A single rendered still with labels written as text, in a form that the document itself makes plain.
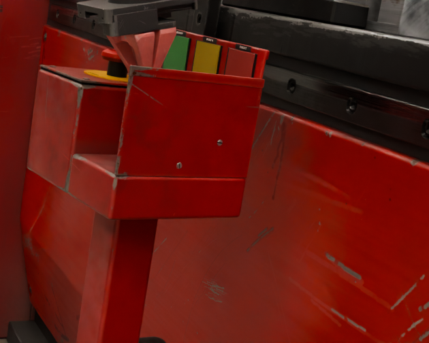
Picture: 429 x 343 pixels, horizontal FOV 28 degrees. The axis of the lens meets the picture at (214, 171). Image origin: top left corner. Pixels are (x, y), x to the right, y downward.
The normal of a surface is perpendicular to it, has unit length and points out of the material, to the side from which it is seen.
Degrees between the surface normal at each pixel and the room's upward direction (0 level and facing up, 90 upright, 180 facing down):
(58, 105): 90
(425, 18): 90
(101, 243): 90
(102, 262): 90
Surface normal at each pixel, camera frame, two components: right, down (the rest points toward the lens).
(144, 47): 0.55, 0.58
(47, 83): -0.80, -0.02
